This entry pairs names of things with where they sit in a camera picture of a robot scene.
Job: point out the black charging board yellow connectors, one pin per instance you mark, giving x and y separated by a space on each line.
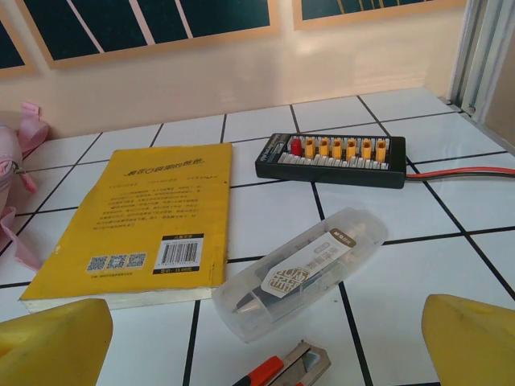
334 169

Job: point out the transparent plastic pencil case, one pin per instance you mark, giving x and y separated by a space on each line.
297 273

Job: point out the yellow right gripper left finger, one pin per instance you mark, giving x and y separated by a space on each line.
52 346

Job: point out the orange utility knife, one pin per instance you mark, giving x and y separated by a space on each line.
281 368

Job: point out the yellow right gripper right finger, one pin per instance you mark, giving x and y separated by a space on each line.
475 346

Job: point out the yellow paperback book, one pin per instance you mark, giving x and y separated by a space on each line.
141 225

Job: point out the aluminium corner post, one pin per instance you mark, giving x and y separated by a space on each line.
475 60

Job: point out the dark floral wall panel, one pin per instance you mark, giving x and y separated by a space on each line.
141 24
362 10
12 52

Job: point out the pink backpack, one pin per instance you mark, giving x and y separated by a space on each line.
10 161

